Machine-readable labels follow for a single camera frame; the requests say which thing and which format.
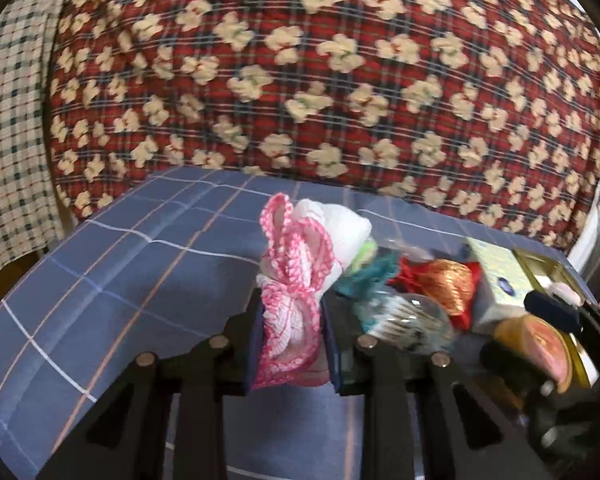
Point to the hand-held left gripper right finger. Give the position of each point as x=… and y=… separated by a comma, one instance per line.
x=331, y=355

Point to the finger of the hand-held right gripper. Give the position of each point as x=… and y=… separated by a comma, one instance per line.
x=550, y=307
x=512, y=367

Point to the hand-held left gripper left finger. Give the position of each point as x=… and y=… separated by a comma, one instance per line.
x=252, y=340

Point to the gold rectangular tin box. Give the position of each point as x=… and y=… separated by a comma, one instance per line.
x=535, y=262

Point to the pink white crocheted cloth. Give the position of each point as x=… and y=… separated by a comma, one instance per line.
x=295, y=285

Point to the clear plastic bag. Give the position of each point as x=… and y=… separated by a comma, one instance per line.
x=410, y=320

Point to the red gold embroidered pouch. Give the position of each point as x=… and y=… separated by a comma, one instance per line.
x=447, y=285

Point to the green tissue pack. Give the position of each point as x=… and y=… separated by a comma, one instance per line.
x=365, y=255

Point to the gold round tin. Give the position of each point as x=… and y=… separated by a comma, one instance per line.
x=540, y=345

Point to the yellow patterned tissue box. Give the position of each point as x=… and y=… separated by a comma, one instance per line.
x=497, y=280

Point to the teal cloth pouch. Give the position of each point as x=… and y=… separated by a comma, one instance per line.
x=375, y=275

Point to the blue checked tablecloth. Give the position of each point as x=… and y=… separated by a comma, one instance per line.
x=130, y=285

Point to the red plaid bear blanket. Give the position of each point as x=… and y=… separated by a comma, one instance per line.
x=330, y=70

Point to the beige checked cloth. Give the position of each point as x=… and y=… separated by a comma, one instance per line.
x=15, y=135

